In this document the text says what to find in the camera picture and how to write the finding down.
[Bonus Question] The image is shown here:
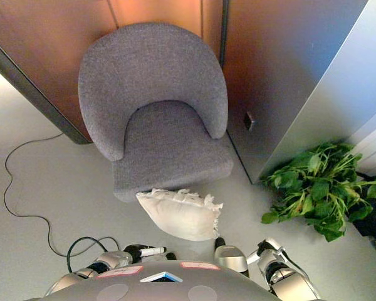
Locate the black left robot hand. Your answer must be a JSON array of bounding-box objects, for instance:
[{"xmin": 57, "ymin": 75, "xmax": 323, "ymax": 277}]
[{"xmin": 123, "ymin": 245, "xmax": 167, "ymax": 261}]

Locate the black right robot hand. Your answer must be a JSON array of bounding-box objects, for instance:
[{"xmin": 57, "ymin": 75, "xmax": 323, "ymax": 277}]
[{"xmin": 244, "ymin": 249, "xmax": 264, "ymax": 267}]

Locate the white fringed pillow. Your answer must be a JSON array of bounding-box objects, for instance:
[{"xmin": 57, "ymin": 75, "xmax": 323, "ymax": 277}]
[{"xmin": 135, "ymin": 187, "xmax": 224, "ymax": 241}]

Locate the silver right robot leg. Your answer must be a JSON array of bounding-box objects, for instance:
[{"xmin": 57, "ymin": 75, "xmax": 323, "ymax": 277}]
[{"xmin": 213, "ymin": 237, "xmax": 250, "ymax": 278}]

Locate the grey robot torso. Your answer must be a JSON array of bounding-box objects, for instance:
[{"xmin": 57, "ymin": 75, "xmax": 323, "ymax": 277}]
[{"xmin": 24, "ymin": 260, "xmax": 276, "ymax": 301}]

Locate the green leafy plant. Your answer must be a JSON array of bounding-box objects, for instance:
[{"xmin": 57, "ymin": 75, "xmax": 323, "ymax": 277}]
[{"xmin": 260, "ymin": 142, "xmax": 376, "ymax": 242}]

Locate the grey fabric armchair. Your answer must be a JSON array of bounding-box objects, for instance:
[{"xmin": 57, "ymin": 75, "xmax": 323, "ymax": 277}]
[{"xmin": 78, "ymin": 22, "xmax": 234, "ymax": 203}]

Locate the grey metal cabinet panel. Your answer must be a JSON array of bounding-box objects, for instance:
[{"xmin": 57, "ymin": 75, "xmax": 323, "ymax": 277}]
[{"xmin": 227, "ymin": 0, "xmax": 376, "ymax": 186}]

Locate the black robot wrist cable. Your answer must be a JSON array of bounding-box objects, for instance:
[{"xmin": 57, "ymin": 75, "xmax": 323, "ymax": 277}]
[{"xmin": 66, "ymin": 236, "xmax": 120, "ymax": 274}]

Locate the thin floor power cable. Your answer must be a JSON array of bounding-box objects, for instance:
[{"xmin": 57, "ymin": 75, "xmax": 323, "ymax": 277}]
[{"xmin": 3, "ymin": 131, "xmax": 82, "ymax": 258}]

